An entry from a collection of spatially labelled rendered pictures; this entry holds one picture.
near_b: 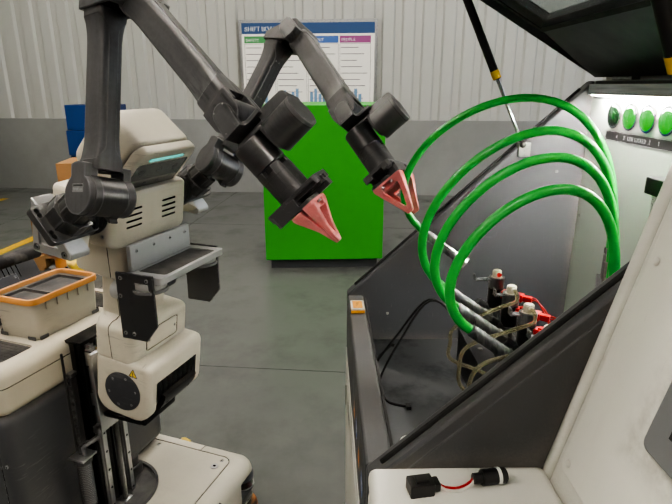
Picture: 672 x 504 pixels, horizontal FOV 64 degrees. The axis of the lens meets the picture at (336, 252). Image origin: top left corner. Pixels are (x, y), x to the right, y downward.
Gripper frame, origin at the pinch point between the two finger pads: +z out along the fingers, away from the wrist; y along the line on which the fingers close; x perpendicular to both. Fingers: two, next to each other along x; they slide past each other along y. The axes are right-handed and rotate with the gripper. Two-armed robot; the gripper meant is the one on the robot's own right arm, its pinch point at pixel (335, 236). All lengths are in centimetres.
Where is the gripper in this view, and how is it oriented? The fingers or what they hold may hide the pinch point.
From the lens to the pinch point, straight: 84.1
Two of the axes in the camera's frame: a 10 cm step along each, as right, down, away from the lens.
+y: 7.0, -6.1, -3.7
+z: 6.8, 7.3, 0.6
